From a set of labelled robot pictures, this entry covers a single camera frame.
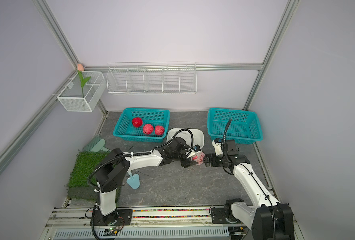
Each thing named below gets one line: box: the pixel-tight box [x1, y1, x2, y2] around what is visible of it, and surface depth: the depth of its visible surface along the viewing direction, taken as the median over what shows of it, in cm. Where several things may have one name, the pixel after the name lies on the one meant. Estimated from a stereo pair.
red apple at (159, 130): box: [155, 125, 165, 136], surface depth 104 cm
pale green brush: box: [82, 136, 111, 153], surface depth 102 cm
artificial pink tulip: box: [77, 63, 92, 98], surface depth 92 cm
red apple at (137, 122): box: [132, 117, 143, 128], surface depth 110 cm
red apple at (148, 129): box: [143, 123, 154, 135], surface depth 104 cm
